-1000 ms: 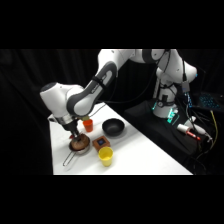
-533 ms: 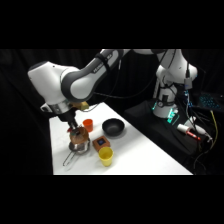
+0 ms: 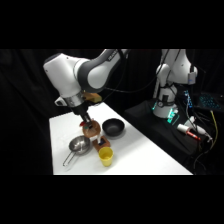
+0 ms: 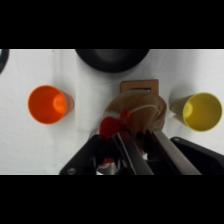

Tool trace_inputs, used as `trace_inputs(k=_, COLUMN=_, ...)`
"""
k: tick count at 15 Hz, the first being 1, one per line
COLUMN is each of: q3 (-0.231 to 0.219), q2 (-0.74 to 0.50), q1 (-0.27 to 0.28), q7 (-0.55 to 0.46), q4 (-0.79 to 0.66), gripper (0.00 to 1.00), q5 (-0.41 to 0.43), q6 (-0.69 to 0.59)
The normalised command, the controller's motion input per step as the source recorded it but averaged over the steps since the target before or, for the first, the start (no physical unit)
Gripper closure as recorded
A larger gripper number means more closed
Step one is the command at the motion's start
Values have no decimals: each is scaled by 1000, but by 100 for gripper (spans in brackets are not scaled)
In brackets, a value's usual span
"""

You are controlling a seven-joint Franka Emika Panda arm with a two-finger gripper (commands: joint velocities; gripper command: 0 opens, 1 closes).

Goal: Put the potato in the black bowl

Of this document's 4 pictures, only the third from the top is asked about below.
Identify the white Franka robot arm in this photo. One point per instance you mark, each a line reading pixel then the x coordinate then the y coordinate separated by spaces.
pixel 86 71

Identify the black bowl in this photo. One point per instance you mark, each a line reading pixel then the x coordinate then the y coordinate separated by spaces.
pixel 113 127

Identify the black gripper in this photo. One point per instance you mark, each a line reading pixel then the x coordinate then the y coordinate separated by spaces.
pixel 79 107

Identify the tan connector on wrist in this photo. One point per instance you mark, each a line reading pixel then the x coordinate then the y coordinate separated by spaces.
pixel 92 97

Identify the white cylinder roll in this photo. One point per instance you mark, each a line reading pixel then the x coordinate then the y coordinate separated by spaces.
pixel 183 128

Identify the red marker pen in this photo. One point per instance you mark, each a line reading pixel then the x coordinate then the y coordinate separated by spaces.
pixel 193 135

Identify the black robot stand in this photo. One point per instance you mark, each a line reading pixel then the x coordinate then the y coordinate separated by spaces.
pixel 160 130

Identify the blue lit electronics box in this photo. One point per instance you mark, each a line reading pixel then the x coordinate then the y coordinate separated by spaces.
pixel 188 99

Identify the backlit keyboard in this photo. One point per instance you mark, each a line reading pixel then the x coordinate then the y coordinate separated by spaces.
pixel 210 101

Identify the black curtain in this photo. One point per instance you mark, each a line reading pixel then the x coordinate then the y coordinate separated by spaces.
pixel 23 116

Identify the brown block blue square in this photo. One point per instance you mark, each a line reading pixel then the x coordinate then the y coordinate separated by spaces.
pixel 102 144

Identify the yellow plastic cup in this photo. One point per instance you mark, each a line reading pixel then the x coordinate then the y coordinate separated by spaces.
pixel 106 156

